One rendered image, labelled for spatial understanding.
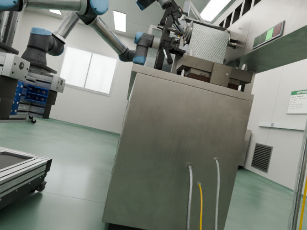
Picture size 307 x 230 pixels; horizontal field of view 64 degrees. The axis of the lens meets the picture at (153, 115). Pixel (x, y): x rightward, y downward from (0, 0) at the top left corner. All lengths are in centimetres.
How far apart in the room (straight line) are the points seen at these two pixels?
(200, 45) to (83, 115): 581
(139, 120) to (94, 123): 590
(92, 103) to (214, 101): 598
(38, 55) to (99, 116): 551
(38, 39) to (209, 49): 105
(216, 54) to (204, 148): 63
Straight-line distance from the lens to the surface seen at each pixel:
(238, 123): 136
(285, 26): 130
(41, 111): 161
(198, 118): 128
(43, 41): 170
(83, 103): 714
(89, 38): 742
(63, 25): 183
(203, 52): 161
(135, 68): 125
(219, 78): 138
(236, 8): 203
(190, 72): 136
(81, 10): 131
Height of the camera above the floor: 64
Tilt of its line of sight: 1 degrees up
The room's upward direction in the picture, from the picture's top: 13 degrees clockwise
